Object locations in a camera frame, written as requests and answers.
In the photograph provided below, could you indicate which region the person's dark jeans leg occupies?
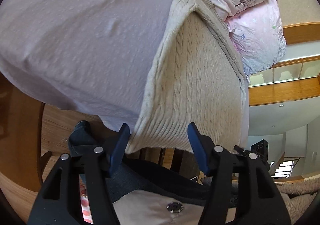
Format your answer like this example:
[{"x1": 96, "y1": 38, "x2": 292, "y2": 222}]
[{"x1": 68, "y1": 120, "x2": 210, "y2": 206}]

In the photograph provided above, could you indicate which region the beige cable-knit sweater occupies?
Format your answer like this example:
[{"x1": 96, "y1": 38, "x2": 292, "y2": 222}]
[{"x1": 126, "y1": 0, "x2": 246, "y2": 154}]

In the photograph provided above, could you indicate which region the right floral pink pillow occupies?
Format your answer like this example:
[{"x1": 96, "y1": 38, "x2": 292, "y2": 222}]
[{"x1": 226, "y1": 0, "x2": 286, "y2": 76}]

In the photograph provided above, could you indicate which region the lavender bed sheet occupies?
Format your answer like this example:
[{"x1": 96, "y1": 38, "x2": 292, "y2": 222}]
[{"x1": 1, "y1": 0, "x2": 248, "y2": 145}]

